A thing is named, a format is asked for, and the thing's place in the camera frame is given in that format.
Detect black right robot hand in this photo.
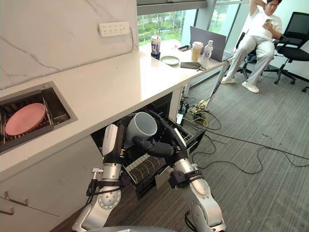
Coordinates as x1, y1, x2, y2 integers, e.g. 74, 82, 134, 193
131, 110, 186, 165

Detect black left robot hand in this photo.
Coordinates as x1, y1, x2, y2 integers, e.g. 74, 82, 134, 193
101, 116, 136, 163

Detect grey cup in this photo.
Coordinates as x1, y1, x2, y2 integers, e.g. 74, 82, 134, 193
125, 112, 158, 148

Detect dishwasher rack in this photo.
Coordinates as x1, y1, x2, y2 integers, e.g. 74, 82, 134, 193
124, 113, 194, 187

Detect steel sink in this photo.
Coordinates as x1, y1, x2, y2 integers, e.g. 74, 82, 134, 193
0, 81, 78, 155

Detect black sink drying rack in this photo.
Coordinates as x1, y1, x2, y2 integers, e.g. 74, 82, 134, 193
0, 95, 55, 145

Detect drink cup with blue sleeve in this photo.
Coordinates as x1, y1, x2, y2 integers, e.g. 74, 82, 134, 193
150, 35, 162, 60

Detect yellow drink cup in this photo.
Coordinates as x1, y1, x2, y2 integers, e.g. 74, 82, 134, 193
191, 41, 204, 62

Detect floor power strip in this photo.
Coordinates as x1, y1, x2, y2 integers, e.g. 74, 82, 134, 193
188, 99, 209, 115

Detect green plate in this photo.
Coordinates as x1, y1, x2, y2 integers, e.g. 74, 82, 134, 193
160, 55, 181, 66

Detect dark pouch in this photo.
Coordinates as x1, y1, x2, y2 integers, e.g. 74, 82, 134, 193
180, 61, 207, 72

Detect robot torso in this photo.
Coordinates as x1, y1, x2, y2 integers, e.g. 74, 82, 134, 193
96, 225, 194, 232

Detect pink plate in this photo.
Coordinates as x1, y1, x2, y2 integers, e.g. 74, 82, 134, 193
5, 102, 46, 136

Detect clear water bottle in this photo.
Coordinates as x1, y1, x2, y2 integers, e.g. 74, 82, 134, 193
201, 40, 214, 61

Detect grey laptop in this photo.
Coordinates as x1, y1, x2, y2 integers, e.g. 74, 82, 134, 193
189, 26, 233, 62

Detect white power strip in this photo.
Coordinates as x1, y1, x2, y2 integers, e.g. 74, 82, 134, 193
98, 21, 131, 37

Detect black office chair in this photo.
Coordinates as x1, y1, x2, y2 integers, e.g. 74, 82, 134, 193
262, 11, 309, 85
233, 31, 259, 80

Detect person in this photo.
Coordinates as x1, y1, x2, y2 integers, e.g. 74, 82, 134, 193
220, 0, 283, 94

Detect yellow cable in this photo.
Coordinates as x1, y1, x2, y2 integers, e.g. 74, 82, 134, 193
190, 108, 210, 127

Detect black floor cable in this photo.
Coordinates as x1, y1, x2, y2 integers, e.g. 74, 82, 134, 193
183, 96, 309, 174

